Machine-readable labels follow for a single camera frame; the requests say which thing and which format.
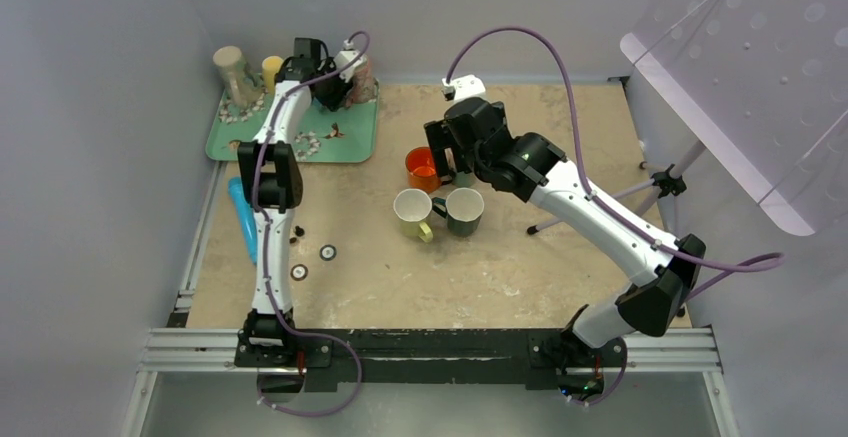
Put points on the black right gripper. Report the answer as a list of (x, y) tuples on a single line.
[(438, 133)]

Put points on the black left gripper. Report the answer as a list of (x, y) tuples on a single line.
[(334, 102)]

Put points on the pink ghost mug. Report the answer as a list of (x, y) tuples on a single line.
[(365, 86)]

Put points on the orange mug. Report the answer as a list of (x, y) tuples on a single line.
[(421, 170)]

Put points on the yellow mug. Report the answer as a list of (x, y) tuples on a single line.
[(270, 66)]

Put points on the dark green mug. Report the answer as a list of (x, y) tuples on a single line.
[(462, 210)]

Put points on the light green mug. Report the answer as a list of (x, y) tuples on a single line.
[(412, 207)]

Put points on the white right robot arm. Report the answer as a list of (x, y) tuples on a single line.
[(649, 311)]

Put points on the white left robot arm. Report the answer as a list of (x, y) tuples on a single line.
[(273, 185)]

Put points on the beige tall mug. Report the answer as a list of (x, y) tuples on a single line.
[(240, 81)]

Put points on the green floral tray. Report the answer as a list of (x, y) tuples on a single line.
[(347, 135)]

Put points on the small beige black toy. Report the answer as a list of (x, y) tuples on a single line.
[(298, 233)]

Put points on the blue plastic tube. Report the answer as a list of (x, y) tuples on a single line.
[(245, 217)]

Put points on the round black white disc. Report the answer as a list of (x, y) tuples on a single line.
[(328, 252)]

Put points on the round brown white disc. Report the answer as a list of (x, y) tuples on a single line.
[(299, 272)]

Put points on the white tripod stand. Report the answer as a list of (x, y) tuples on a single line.
[(662, 185)]

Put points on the translucent perforated panel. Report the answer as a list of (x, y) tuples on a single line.
[(763, 85)]

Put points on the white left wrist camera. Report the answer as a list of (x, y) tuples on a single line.
[(348, 60)]

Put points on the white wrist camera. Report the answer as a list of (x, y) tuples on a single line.
[(348, 60), (462, 88)]

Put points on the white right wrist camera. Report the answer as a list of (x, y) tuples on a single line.
[(462, 88)]

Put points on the aluminium frame rail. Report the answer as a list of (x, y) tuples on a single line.
[(188, 385)]

